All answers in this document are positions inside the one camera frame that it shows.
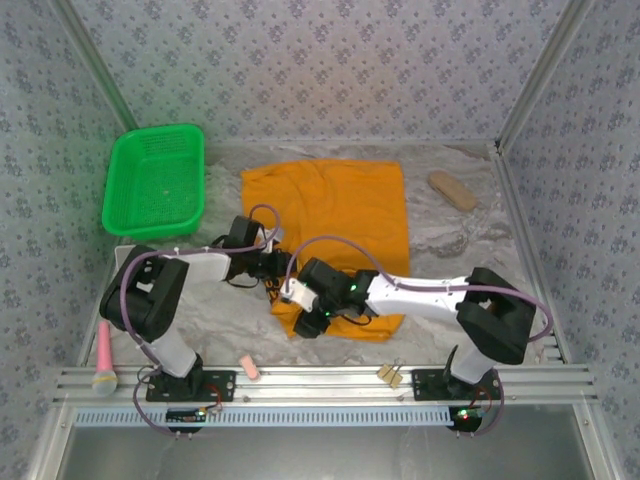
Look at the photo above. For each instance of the orange t-shirt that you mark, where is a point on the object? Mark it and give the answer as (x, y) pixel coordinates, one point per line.
(340, 210)

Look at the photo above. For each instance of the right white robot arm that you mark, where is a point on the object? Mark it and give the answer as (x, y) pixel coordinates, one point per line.
(425, 300)

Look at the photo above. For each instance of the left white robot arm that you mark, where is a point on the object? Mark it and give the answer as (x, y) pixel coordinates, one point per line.
(150, 295)

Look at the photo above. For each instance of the gold binder clip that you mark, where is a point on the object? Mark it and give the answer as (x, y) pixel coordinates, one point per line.
(389, 374)

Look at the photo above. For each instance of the green plastic basket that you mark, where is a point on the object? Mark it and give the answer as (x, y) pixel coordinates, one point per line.
(145, 175)

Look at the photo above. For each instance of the pink eraser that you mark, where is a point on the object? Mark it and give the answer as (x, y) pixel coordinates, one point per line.
(248, 366)

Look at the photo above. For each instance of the black electronic device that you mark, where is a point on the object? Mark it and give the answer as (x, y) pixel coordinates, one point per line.
(425, 385)

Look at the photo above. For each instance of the tan oval brush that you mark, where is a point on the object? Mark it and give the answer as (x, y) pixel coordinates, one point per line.
(452, 191)

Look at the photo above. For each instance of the grey metal shelf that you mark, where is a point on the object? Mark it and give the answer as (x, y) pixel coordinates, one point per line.
(320, 455)

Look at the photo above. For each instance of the pink toy microphone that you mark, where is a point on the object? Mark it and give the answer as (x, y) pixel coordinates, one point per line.
(104, 350)

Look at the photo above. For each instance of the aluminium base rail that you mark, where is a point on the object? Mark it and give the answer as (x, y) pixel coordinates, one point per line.
(320, 382)

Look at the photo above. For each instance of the left black mount plate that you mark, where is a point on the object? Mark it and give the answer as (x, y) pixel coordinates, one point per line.
(220, 387)

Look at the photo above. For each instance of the aluminium side rail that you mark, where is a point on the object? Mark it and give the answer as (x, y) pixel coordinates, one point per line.
(529, 250)

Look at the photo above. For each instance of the aluminium frame post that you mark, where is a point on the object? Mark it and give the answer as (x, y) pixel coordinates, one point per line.
(548, 65)

